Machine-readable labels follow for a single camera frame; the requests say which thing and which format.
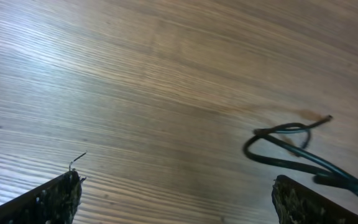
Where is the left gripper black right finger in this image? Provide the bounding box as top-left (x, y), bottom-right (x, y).
top-left (272, 175), bottom-right (358, 224)

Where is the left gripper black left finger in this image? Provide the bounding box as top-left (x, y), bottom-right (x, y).
top-left (0, 170), bottom-right (86, 224)

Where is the thin black usb cable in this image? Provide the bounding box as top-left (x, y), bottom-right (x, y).
top-left (242, 114), bottom-right (358, 212)

